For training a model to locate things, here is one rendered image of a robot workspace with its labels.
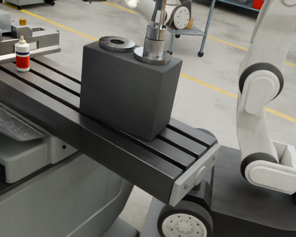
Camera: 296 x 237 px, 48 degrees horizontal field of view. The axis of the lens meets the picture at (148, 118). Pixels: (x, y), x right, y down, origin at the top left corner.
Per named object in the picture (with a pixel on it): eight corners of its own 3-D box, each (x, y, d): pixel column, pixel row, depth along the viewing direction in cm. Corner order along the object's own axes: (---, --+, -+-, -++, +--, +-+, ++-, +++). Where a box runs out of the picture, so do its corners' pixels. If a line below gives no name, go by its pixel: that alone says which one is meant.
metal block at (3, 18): (1, 26, 114) (-1, 8, 111) (11, 31, 111) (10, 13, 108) (-14, 28, 110) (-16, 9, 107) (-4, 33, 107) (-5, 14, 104)
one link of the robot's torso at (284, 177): (287, 168, 143) (299, 143, 136) (294, 200, 125) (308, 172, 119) (239, 156, 145) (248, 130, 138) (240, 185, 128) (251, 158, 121)
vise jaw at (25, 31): (11, 26, 121) (11, 15, 119) (33, 36, 115) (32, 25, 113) (-4, 28, 116) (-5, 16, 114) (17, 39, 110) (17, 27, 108)
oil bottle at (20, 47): (24, 66, 110) (23, 33, 104) (32, 70, 108) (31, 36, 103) (13, 68, 107) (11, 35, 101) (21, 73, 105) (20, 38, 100)
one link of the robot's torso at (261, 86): (274, 161, 142) (278, 52, 121) (280, 192, 125) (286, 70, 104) (237, 161, 146) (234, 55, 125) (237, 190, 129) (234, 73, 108)
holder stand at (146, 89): (103, 97, 100) (110, 31, 90) (169, 122, 93) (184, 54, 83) (78, 112, 90) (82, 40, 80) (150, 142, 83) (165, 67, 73)
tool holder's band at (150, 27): (144, 25, 78) (144, 21, 78) (163, 27, 80) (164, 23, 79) (149, 32, 74) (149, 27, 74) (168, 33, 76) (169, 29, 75)
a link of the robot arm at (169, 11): (126, 10, 115) (159, 34, 130) (145, 15, 109) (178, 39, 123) (139, -19, 115) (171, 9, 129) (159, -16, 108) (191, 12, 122)
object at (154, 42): (140, 48, 81) (144, 25, 78) (159, 49, 82) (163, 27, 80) (145, 55, 77) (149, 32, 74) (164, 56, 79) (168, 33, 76)
